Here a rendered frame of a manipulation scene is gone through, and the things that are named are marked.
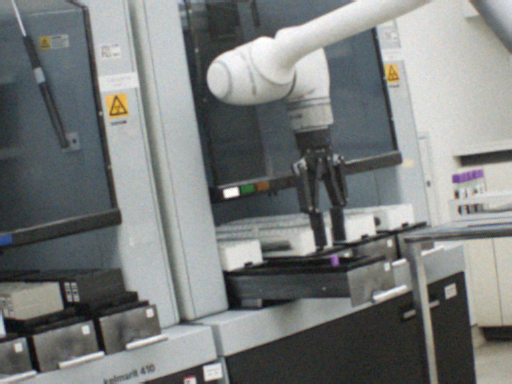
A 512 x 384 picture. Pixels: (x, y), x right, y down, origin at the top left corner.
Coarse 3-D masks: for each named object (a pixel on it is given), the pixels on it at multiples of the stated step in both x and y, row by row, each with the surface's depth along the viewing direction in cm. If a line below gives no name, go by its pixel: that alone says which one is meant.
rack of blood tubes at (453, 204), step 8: (488, 192) 233; (496, 192) 229; (504, 192) 226; (448, 200) 232; (456, 200) 230; (464, 200) 228; (472, 200) 226; (480, 200) 224; (488, 200) 223; (496, 200) 221; (504, 200) 219; (448, 208) 232; (456, 208) 230; (488, 208) 234; (496, 208) 231; (504, 208) 229; (456, 216) 230; (464, 216) 229; (472, 216) 227; (480, 216) 225; (488, 216) 223; (496, 216) 222; (504, 216) 220; (456, 224) 231; (464, 224) 229; (472, 224) 227; (480, 224) 226; (488, 224) 224
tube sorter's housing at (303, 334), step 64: (128, 0) 217; (192, 64) 317; (192, 128) 223; (192, 192) 222; (320, 192) 287; (384, 192) 271; (192, 256) 220; (448, 256) 264; (192, 320) 220; (256, 320) 219; (320, 320) 231; (384, 320) 246; (448, 320) 263
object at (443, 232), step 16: (448, 224) 240; (496, 224) 222; (416, 240) 233; (432, 240) 229; (448, 240) 226; (416, 256) 234; (416, 272) 234; (416, 288) 235; (416, 304) 236; (416, 320) 236; (432, 336) 236; (432, 352) 236; (432, 368) 236
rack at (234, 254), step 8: (248, 240) 238; (256, 240) 235; (224, 248) 229; (232, 248) 230; (240, 248) 231; (248, 248) 233; (256, 248) 234; (224, 256) 229; (232, 256) 230; (240, 256) 231; (248, 256) 233; (256, 256) 234; (224, 264) 230; (232, 264) 229; (240, 264) 231
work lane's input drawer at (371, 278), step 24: (264, 264) 233; (288, 264) 230; (312, 264) 225; (360, 264) 205; (384, 264) 209; (240, 288) 225; (264, 288) 219; (288, 288) 214; (312, 288) 209; (336, 288) 205; (360, 288) 204; (384, 288) 209
